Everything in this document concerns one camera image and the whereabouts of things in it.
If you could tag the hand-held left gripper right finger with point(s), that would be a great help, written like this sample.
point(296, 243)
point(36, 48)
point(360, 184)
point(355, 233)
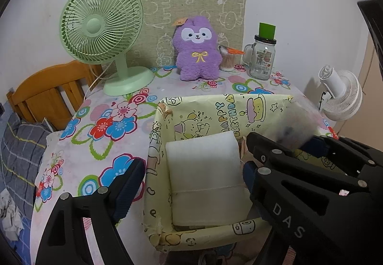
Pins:
point(248, 175)

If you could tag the glass jar mug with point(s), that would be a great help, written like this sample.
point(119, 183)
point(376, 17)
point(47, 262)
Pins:
point(261, 58)

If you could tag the cotton swab container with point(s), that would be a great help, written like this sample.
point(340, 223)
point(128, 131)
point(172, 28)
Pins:
point(227, 58)

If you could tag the green desk fan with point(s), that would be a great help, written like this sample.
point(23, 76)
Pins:
point(98, 25)

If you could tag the yellow printed fabric storage box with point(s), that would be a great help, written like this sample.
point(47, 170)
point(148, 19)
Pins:
point(191, 121)

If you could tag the floral tablecloth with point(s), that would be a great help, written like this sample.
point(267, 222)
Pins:
point(89, 145)

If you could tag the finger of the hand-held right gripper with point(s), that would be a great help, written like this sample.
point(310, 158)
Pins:
point(269, 148)
point(317, 145)

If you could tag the white fan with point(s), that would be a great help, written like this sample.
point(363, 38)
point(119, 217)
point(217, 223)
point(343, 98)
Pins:
point(341, 94)

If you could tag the clear plastic packet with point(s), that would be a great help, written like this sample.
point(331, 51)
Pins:
point(294, 124)

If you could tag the purple plush toy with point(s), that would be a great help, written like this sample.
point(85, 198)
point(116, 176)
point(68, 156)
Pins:
point(197, 55)

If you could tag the beige door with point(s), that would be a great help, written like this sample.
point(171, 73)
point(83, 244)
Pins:
point(372, 97)

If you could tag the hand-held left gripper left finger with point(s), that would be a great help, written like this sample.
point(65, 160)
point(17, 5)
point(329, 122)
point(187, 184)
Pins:
point(128, 190)

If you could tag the white towel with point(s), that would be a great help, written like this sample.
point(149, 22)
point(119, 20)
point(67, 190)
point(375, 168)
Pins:
point(206, 172)

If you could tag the grey plaid bedding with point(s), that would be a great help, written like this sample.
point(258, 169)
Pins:
point(21, 157)

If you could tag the white crumpled cloth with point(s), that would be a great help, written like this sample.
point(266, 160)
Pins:
point(10, 217)

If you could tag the green card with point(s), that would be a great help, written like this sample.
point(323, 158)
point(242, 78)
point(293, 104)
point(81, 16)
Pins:
point(267, 30)

